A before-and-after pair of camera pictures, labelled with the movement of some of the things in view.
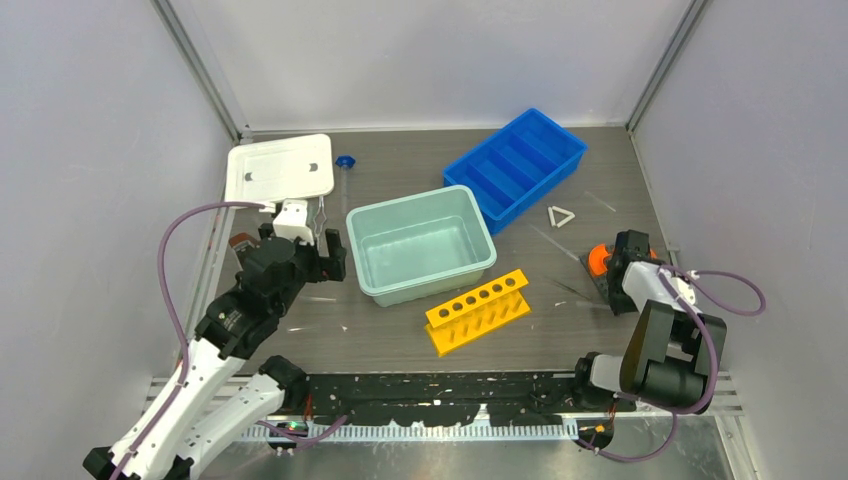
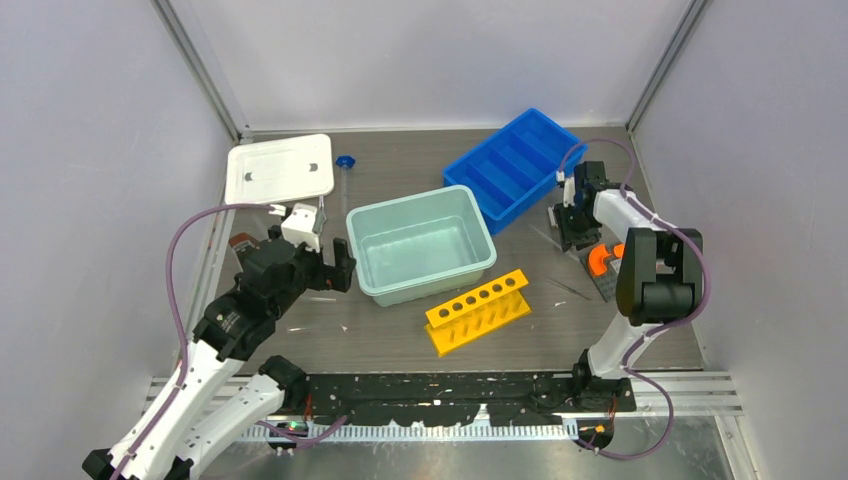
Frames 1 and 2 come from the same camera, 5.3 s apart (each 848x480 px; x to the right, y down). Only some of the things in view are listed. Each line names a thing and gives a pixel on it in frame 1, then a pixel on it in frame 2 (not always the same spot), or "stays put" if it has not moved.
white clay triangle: [570, 215] stays put
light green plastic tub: [420, 247] stays put
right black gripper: [618, 306] → [569, 237]
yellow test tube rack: [477, 312] stays put
